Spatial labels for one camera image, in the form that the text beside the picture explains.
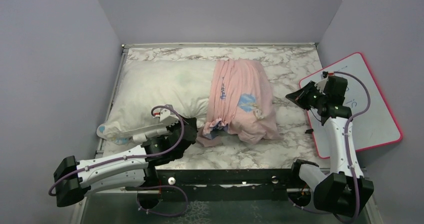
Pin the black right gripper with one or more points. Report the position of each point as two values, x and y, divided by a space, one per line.
298 97

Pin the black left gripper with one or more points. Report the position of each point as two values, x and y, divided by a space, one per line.
191 122

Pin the white pillow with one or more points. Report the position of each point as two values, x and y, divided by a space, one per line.
146 85

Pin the Elsa print pink-lined pillowcase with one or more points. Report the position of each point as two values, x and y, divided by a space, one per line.
240 103

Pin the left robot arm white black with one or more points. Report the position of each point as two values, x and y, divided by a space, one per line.
76 179

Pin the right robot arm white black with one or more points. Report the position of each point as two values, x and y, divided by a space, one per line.
344 191

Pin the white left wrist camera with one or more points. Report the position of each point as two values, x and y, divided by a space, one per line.
167 117

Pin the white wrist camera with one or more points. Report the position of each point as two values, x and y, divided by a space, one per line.
321 85
167 117

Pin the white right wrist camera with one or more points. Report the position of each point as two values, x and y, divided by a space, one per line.
321 85

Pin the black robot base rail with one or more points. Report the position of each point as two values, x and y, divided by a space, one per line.
216 185

